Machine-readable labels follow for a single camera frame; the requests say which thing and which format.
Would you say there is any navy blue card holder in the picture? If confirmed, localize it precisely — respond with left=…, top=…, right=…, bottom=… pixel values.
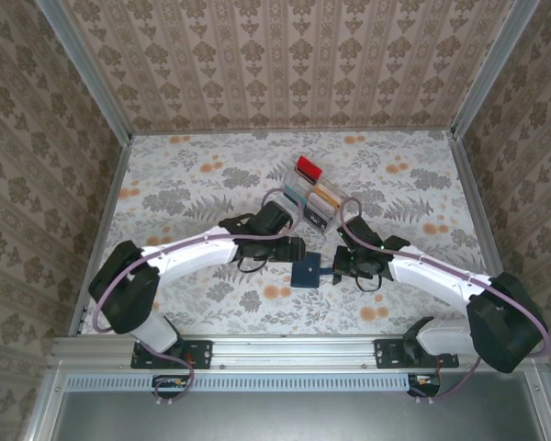
left=289, top=260, right=332, bottom=289

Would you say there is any clear acrylic card organizer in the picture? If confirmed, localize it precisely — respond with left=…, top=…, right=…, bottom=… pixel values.
left=279, top=154, right=350, bottom=236

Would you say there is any pale pink card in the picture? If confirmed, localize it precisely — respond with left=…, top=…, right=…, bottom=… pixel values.
left=308, top=192, right=339, bottom=213

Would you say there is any orange card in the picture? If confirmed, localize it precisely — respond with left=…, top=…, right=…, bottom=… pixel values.
left=314, top=183, right=343, bottom=203

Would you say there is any red card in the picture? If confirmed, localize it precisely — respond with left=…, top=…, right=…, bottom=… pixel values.
left=295, top=154, right=325, bottom=181

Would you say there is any floral patterned table cover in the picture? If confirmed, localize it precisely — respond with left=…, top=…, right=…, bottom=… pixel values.
left=80, top=130, right=506, bottom=336

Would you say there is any black base connector box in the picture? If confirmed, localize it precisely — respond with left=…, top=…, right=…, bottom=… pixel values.
left=152, top=374, right=190, bottom=399
left=407, top=372, right=442, bottom=397

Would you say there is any grey metal sheet panel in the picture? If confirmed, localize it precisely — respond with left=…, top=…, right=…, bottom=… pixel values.
left=25, top=367, right=551, bottom=441

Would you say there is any right thin black cable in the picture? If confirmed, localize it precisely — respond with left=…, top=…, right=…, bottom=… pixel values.
left=354, top=270, right=384, bottom=293

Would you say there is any thin black cable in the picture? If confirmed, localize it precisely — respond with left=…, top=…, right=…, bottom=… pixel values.
left=235, top=254, right=271, bottom=276
left=354, top=270, right=384, bottom=293

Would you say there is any left thin black cable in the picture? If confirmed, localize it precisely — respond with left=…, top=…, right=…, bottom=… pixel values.
left=235, top=254, right=271, bottom=276

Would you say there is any aluminium mounting rail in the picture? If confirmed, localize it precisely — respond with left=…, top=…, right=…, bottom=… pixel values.
left=50, top=334, right=544, bottom=368

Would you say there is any aluminium table end rail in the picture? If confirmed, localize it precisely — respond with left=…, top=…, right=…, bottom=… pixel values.
left=129, top=128, right=455, bottom=137

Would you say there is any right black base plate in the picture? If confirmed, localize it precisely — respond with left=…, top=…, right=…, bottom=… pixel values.
left=375, top=338, right=460, bottom=370

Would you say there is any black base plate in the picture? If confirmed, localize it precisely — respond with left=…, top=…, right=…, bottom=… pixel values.
left=130, top=338, right=213, bottom=370
left=375, top=338, right=460, bottom=370

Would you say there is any grey slotted cable duct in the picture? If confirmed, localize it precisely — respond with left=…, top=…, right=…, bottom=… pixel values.
left=66, top=373, right=442, bottom=392

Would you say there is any aluminium table side rail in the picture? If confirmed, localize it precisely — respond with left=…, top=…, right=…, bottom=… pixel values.
left=67, top=135, right=133, bottom=336
left=445, top=130, right=525, bottom=334

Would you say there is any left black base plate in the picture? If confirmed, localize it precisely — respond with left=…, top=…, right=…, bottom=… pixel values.
left=130, top=338, right=213, bottom=370

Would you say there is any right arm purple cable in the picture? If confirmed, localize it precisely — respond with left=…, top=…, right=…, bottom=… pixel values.
left=339, top=197, right=551, bottom=405

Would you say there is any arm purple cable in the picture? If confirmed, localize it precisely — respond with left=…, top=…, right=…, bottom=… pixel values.
left=339, top=197, right=551, bottom=405
left=93, top=187, right=304, bottom=405

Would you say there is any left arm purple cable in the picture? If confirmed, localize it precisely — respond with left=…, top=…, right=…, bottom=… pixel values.
left=93, top=187, right=304, bottom=405

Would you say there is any aluminium frame post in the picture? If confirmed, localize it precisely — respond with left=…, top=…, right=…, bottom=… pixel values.
left=450, top=0, right=542, bottom=139
left=35, top=0, right=133, bottom=141

